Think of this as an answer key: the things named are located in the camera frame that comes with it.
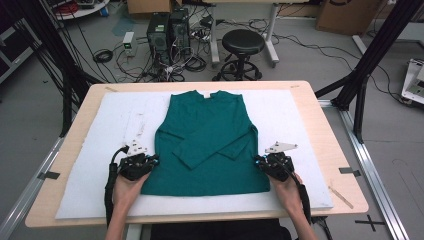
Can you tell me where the small white device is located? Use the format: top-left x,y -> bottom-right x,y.
122,31 -> 136,56

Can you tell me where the black tape piece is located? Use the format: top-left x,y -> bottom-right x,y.
338,166 -> 362,178
36,170 -> 61,181

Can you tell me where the coiled black cable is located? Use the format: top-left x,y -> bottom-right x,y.
92,48 -> 115,65

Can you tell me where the green t-shirt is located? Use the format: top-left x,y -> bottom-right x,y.
140,89 -> 271,197

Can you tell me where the person's right hand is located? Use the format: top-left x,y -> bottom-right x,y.
267,172 -> 306,212

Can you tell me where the hand-held gripper cable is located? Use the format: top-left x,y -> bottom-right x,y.
103,145 -> 130,228
282,162 -> 334,240

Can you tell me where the aluminium rail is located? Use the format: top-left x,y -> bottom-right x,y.
0,136 -> 65,240
318,99 -> 410,240

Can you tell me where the white mat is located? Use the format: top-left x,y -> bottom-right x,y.
54,89 -> 334,220

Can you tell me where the white table leg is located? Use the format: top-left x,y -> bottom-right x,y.
125,223 -> 143,240

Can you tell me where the flat cardboard box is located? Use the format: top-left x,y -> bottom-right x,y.
126,0 -> 183,15

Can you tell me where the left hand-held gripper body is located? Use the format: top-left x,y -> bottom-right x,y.
118,139 -> 154,182

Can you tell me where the large cardboard box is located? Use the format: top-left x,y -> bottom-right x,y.
315,0 -> 385,36

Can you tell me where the black metal frame post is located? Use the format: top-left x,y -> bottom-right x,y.
314,0 -> 424,144
0,0 -> 105,138

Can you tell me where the white desk frame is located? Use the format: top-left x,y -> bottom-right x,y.
209,0 -> 281,68

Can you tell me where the person's left hand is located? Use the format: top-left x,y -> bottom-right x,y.
112,172 -> 152,207

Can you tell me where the left hand-held gripper cable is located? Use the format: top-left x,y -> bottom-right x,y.
103,145 -> 130,228

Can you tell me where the black round stool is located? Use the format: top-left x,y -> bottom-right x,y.
212,28 -> 267,82

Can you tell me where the right hand-held gripper cable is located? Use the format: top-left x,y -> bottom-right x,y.
282,162 -> 334,240

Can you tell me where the brown tape strip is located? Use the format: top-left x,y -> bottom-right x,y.
327,185 -> 355,210

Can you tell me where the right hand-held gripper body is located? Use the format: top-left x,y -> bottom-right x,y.
264,141 -> 298,183

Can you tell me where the person's dark clothing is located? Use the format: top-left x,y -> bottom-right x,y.
149,218 -> 292,240

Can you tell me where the round white table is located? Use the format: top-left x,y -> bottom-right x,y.
49,0 -> 111,21

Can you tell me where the black computer tower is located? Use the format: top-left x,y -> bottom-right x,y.
169,8 -> 192,57
146,13 -> 172,65

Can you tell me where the white machine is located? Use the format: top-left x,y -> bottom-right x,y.
400,58 -> 424,106

